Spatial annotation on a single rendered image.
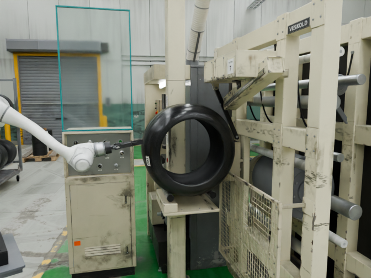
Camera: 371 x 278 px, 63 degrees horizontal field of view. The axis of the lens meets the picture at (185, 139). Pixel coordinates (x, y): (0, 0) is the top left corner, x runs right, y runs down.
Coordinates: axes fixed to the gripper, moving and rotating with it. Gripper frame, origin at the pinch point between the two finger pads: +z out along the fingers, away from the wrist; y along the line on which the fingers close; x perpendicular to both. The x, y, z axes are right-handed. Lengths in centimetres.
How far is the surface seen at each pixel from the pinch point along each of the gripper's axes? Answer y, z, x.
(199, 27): 62, 69, -78
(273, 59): -44, 74, -37
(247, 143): 22, 82, 18
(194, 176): 16, 37, 33
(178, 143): 27.0, 30.9, 9.9
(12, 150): 401, -201, 34
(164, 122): -11.9, 17.0, -10.8
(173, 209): -10.0, 14.5, 44.4
